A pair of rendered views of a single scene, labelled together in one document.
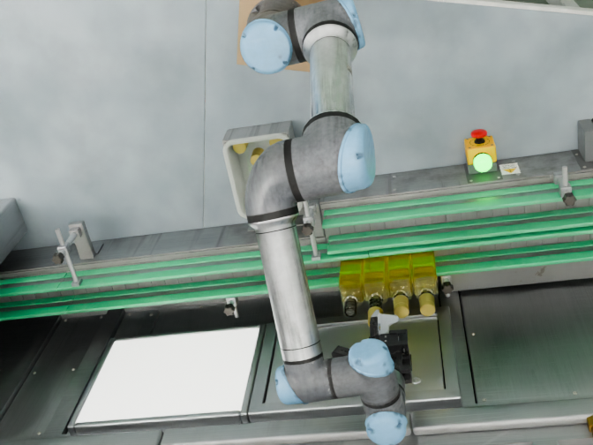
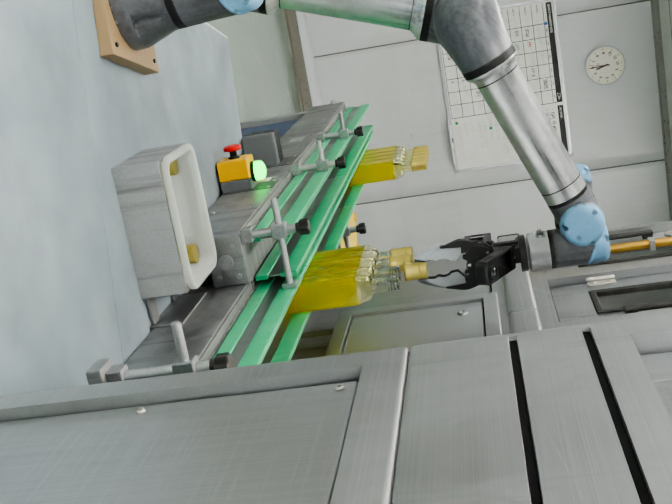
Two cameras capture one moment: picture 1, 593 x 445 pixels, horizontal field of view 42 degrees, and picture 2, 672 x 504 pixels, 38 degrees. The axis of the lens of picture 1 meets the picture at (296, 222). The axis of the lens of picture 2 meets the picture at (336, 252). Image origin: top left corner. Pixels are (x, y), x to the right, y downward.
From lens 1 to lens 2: 241 cm
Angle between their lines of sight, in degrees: 85
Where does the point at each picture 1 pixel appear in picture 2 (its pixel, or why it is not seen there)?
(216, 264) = (246, 343)
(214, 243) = (195, 340)
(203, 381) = not seen: hidden behind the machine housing
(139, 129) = (48, 178)
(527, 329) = (380, 299)
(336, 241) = (272, 272)
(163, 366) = not seen: hidden behind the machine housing
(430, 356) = (424, 312)
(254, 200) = (502, 31)
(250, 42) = not seen: outside the picture
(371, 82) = (169, 95)
